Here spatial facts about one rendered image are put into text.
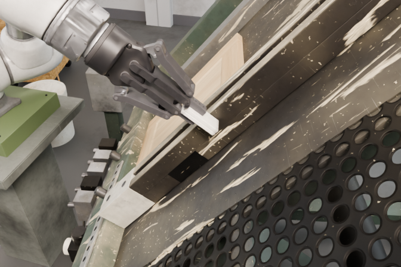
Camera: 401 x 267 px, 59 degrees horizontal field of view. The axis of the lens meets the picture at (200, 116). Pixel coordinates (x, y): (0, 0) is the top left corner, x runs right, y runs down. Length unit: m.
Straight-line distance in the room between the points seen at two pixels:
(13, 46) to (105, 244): 0.80
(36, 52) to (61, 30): 0.87
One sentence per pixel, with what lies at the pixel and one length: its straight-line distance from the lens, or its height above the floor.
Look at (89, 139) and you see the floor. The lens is 2.57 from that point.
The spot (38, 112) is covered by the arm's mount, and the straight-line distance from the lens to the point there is 1.46.
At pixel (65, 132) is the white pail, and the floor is 0.09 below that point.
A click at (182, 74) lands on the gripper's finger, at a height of 1.31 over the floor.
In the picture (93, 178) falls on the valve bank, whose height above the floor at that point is 0.77.
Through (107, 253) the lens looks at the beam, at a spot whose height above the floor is 0.89.
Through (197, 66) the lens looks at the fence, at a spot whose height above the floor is 1.07.
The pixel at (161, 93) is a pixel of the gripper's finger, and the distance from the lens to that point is 0.57.
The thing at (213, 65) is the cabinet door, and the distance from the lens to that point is 0.94.
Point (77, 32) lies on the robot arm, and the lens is 0.51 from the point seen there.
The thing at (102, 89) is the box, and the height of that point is 0.86.
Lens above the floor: 1.57
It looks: 36 degrees down
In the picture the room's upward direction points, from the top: straight up
